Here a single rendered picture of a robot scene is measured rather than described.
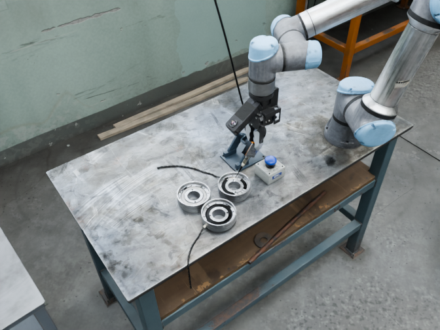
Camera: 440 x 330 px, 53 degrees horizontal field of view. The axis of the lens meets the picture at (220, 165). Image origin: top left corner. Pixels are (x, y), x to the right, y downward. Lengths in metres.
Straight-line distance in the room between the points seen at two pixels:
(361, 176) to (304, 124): 0.36
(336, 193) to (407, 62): 0.66
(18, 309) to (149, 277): 0.41
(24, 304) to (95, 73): 1.74
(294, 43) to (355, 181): 0.81
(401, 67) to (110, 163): 0.97
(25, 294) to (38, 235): 1.07
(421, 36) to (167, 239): 0.89
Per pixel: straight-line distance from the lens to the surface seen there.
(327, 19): 1.32
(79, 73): 2.82
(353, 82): 1.53
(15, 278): 1.51
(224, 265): 1.54
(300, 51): 1.20
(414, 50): 1.32
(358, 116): 1.42
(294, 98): 1.81
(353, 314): 2.14
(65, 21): 2.67
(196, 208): 1.33
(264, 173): 1.42
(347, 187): 1.83
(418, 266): 2.37
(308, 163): 1.53
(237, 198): 1.35
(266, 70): 1.18
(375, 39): 3.49
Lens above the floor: 1.84
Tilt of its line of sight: 44 degrees down
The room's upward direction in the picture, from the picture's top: 1 degrees counter-clockwise
